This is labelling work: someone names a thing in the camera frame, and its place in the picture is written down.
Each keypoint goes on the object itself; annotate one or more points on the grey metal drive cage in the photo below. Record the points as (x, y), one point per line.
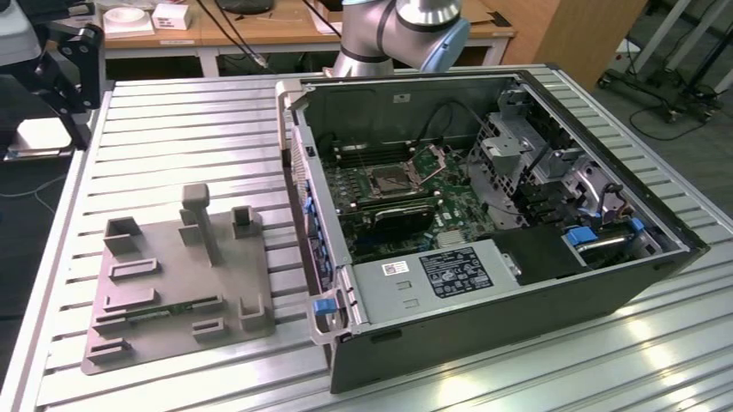
(504, 150)

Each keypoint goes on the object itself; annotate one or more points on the black PC case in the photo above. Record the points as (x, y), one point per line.
(516, 335)

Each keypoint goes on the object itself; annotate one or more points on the white metal stand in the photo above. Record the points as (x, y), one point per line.
(678, 47)

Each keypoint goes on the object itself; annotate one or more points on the black RAM slot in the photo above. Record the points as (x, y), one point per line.
(387, 157)
(384, 147)
(385, 152)
(388, 162)

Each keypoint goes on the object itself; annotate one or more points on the green motherboard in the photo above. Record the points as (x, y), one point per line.
(459, 206)

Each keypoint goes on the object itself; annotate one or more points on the white cardboard box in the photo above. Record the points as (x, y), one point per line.
(172, 19)

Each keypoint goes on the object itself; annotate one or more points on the thin metal locking lever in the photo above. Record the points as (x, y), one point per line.
(363, 159)

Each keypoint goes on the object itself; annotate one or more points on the black graphics card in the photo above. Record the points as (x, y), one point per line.
(401, 221)

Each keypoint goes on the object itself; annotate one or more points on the small silver chipset heatsink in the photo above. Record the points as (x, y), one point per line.
(453, 239)

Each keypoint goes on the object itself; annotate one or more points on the white box round insert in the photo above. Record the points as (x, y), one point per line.
(126, 23)

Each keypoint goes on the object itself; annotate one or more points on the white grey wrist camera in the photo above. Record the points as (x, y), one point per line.
(18, 34)

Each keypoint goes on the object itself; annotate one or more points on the blue drive carrier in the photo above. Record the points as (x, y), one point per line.
(579, 238)

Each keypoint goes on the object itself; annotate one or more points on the green RAM stick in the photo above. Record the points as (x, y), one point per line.
(161, 311)

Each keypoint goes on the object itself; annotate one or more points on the blue case latch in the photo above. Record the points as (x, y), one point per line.
(324, 307)

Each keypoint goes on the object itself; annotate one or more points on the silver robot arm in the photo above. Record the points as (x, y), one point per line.
(373, 38)

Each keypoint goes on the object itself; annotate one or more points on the silver power supply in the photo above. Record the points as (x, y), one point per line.
(401, 300)

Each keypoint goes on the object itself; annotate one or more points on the grey parts rack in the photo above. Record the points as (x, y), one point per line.
(184, 283)

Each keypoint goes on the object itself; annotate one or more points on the wooden cabinet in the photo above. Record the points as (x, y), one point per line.
(591, 34)

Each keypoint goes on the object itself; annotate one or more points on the CPU socket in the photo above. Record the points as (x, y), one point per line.
(396, 180)

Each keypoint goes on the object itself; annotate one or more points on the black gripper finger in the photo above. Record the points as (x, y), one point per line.
(11, 103)
(81, 77)

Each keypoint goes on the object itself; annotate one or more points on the black plastic shroud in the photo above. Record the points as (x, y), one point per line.
(539, 257)

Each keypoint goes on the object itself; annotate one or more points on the black monitor foot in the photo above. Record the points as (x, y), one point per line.
(246, 5)

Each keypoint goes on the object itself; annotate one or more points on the silver CPU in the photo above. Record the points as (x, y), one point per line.
(41, 137)

